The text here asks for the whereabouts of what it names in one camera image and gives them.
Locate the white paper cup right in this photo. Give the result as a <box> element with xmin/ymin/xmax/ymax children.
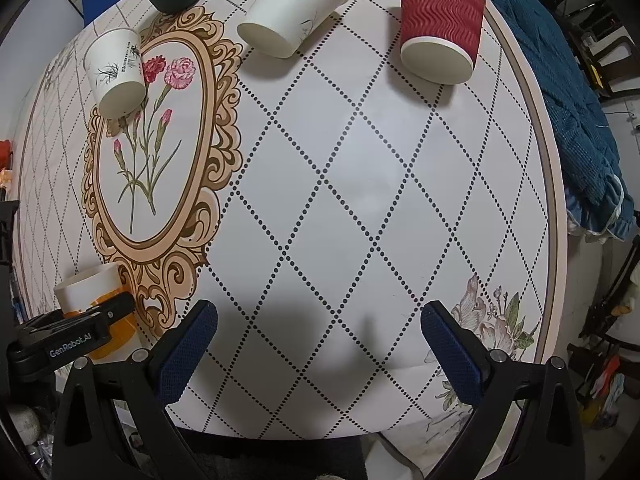
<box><xmin>236</xmin><ymin>0</ymin><xmax>348</xmax><ymax>58</ymax></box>

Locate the teal quilted blanket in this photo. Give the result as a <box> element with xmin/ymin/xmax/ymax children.
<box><xmin>491</xmin><ymin>0</ymin><xmax>636</xmax><ymax>240</ymax></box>

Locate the red corrugated paper cup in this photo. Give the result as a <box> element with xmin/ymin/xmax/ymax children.
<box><xmin>400</xmin><ymin>0</ymin><xmax>486</xmax><ymax>86</ymax></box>

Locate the white paper cup left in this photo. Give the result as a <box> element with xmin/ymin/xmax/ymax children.
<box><xmin>84</xmin><ymin>27</ymin><xmax>146</xmax><ymax>119</ymax></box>

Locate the orange and white paper cup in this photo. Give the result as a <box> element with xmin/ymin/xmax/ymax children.
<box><xmin>54</xmin><ymin>262</ymin><xmax>142</xmax><ymax>364</ymax></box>

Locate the patterned floral tablecloth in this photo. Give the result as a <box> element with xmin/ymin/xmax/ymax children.
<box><xmin>1</xmin><ymin>0</ymin><xmax>566</xmax><ymax>439</ymax></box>

